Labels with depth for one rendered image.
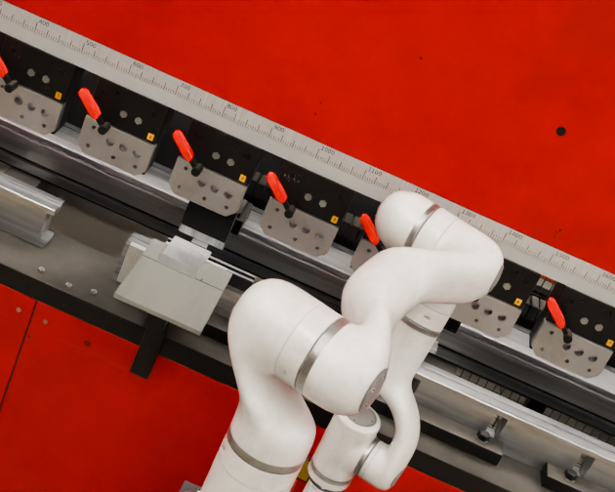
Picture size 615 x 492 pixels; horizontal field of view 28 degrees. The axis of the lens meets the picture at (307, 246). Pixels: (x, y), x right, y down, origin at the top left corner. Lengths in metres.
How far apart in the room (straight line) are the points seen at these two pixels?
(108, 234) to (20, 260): 2.03
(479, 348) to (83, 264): 0.91
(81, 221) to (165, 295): 2.25
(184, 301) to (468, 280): 0.69
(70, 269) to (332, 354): 1.08
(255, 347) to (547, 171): 0.88
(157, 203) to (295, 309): 1.19
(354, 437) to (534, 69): 0.74
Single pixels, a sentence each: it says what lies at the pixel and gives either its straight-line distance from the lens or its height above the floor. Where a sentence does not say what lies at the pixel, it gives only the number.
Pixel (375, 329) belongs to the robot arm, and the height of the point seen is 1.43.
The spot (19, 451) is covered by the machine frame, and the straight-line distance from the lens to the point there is 2.77.
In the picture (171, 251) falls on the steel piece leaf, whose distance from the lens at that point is 2.54.
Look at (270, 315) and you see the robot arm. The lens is 1.65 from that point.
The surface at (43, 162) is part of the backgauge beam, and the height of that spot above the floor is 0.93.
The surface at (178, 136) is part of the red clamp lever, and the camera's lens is 2.40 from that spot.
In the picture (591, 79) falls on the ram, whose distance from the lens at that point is 2.31.
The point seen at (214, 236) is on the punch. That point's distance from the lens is 2.54.
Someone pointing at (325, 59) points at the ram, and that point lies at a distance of 2.33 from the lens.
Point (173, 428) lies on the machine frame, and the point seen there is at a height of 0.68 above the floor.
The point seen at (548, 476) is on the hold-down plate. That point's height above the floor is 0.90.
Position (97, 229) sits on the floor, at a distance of 4.60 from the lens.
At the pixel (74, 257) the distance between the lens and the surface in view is 2.65.
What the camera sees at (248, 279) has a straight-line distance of 2.55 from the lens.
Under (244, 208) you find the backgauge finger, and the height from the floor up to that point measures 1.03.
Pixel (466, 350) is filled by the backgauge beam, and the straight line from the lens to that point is 2.83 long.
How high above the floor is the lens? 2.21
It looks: 26 degrees down
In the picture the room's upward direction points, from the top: 24 degrees clockwise
